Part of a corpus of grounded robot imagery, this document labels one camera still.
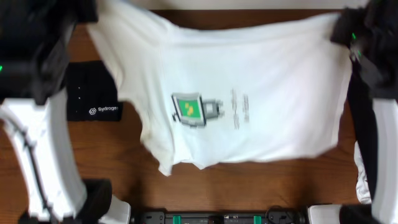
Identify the white t-shirt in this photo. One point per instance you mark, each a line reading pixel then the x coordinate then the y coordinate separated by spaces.
pixel 204 97

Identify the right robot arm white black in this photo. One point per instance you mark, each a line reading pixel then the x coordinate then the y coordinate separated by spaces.
pixel 370 35

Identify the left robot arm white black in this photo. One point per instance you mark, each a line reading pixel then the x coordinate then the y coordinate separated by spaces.
pixel 34 58

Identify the folded black shirt with logo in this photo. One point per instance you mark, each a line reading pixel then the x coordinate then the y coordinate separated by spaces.
pixel 92 93

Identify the black garment with red band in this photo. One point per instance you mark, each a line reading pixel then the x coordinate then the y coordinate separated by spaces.
pixel 365 127

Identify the white cloth under pile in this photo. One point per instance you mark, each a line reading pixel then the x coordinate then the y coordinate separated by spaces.
pixel 362 188

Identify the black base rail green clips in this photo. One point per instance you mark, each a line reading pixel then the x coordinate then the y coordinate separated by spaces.
pixel 271 216

